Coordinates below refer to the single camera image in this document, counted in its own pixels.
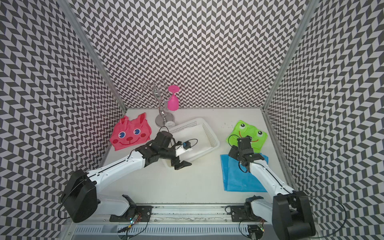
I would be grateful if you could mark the aluminium front rail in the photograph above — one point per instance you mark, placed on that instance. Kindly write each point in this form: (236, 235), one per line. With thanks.
(185, 213)

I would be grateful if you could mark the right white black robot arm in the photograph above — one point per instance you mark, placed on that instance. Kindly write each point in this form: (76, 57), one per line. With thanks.
(290, 211)

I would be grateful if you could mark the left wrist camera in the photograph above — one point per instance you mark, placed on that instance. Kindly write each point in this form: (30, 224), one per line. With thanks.
(184, 147)

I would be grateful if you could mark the pink bunny raincoat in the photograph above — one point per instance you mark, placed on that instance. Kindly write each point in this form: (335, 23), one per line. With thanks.
(127, 133)

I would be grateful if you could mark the small clear lidded jar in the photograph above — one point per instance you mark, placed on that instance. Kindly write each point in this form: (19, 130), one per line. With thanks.
(170, 124)

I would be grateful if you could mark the blue raincoat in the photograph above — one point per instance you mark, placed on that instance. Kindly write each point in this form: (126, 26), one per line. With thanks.
(236, 180)

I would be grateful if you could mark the white plastic basket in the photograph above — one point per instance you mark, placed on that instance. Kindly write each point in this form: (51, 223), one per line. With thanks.
(208, 130)

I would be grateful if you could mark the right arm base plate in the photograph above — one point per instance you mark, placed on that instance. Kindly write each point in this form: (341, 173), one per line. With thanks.
(239, 213)

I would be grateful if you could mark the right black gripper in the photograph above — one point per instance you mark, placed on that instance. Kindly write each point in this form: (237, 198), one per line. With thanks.
(233, 151)

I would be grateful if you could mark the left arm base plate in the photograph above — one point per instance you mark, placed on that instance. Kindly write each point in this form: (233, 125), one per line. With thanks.
(142, 213)

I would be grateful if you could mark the chrome glass holder stand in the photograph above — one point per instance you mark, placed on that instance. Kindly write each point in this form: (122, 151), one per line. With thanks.
(163, 115)

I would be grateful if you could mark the pink silicone wine glass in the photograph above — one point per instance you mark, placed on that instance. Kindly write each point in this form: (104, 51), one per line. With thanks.
(173, 101)

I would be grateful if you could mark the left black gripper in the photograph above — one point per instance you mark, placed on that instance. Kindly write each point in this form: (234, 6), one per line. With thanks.
(179, 165)

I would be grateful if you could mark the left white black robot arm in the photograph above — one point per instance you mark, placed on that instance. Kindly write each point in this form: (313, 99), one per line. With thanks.
(82, 196)

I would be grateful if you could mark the green frog raincoat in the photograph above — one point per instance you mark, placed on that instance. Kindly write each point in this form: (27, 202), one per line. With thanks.
(242, 130)

